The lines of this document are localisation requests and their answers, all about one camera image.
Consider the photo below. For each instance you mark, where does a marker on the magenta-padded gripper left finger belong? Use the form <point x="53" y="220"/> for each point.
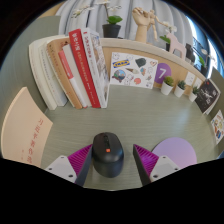
<point x="59" y="166"/>

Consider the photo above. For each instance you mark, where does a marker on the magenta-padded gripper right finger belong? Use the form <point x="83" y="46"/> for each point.
<point x="166" y="165"/>

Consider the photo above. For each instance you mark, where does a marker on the black computer mouse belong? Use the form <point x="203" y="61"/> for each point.
<point x="107" y="153"/>

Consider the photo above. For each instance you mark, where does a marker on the purple mouse pad with wrist rest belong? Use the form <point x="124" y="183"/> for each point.
<point x="176" y="151"/>

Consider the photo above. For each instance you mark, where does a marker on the beige book with red text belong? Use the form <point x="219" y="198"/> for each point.
<point x="25" y="130"/>

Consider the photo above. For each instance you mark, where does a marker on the colourful sticker card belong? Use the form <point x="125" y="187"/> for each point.
<point x="218" y="126"/>

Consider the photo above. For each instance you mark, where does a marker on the small succulent in white pot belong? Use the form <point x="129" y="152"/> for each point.
<point x="166" y="88"/>
<point x="179" y="91"/>
<point x="193" y="96"/>

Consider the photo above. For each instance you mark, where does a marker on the black cover book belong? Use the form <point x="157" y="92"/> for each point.
<point x="206" y="96"/>

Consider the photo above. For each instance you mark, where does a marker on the thin white and red book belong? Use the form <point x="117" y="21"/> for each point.
<point x="75" y="83"/>

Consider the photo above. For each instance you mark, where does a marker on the purple round number sign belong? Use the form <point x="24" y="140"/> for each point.
<point x="162" y="72"/>

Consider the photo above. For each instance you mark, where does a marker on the thick white book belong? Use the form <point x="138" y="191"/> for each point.
<point x="41" y="70"/>

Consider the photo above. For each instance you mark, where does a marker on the tan kraft book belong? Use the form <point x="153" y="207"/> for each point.
<point x="60" y="66"/>

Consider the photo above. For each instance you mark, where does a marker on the white sticker sheet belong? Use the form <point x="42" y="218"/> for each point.
<point x="133" y="70"/>

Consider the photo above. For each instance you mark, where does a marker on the green desk divider panel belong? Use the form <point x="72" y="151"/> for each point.
<point x="16" y="66"/>
<point x="219" y="78"/>

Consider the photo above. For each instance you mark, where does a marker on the red spine book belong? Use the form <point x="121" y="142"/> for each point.
<point x="82" y="66"/>

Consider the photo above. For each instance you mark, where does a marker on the white orchid in black pot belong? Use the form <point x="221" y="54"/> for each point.
<point x="111" y="30"/>
<point x="202" y="63"/>

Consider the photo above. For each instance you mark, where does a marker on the black wooden horse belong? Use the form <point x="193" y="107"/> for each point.
<point x="190" y="53"/>

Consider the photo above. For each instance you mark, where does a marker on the pink wooden horse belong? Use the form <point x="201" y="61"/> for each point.
<point x="176" y="46"/>

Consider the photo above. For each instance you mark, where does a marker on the wooden desk back board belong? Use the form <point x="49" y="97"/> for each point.
<point x="106" y="53"/>

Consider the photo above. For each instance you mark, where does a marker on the white orchid plant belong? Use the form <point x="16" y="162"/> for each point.
<point x="165" y="39"/>

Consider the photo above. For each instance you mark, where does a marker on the window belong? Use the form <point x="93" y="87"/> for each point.
<point x="206" y="43"/>

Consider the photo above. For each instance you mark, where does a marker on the wooden hand model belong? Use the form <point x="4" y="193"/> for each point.
<point x="141" y="23"/>

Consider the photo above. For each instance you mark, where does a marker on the grey white curtain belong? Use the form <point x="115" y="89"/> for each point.
<point x="126" y="16"/>

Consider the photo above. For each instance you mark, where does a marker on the white wall socket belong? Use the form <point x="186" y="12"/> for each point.
<point x="190" y="79"/>
<point x="198" y="83"/>

